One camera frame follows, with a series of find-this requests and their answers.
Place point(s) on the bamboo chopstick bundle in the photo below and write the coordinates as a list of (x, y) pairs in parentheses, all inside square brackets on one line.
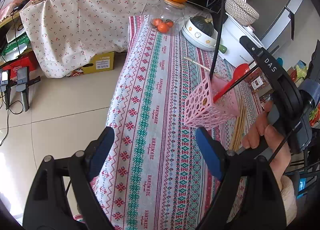
[(238, 128)]

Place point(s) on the person's right hand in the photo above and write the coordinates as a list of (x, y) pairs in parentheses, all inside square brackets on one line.
[(261, 127)]

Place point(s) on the woven white lidded basket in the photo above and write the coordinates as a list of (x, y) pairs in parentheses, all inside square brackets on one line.
[(241, 11)]

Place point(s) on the red plastic spoon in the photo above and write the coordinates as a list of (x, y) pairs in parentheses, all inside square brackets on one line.
[(239, 72)]

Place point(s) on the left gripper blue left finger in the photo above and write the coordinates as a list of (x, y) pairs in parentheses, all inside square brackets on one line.
[(97, 152)]

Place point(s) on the pink perforated utensil holder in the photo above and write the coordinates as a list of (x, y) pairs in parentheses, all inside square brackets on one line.
[(200, 110)]

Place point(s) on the white floral ceramic bowl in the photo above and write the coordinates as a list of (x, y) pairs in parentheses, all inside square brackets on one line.
[(198, 38)]

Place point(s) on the yellow cardboard box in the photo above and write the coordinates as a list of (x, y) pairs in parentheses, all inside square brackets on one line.
[(99, 63)]

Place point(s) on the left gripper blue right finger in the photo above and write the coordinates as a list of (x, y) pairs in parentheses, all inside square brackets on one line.
[(212, 151)]

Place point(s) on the patterned handmade tablecloth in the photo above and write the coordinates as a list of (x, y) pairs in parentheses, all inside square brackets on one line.
[(155, 176)]

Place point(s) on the black chopstick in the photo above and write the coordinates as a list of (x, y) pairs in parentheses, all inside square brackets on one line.
[(242, 78), (219, 30)]

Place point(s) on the floral white cloth cover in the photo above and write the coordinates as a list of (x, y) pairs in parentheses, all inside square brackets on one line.
[(66, 34)]

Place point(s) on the glass jar with tangerines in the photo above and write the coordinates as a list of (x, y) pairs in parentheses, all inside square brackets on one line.
[(167, 17)]

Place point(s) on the dark green squash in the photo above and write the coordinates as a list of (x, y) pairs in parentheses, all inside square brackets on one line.
[(203, 24)]

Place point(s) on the grey refrigerator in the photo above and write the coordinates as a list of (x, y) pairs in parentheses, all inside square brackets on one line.
[(276, 19)]

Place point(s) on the white electric cooking pot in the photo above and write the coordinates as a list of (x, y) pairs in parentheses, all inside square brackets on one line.
[(232, 31)]

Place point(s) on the jar of dried fruit rings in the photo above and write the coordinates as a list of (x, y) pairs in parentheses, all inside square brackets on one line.
[(258, 81)]

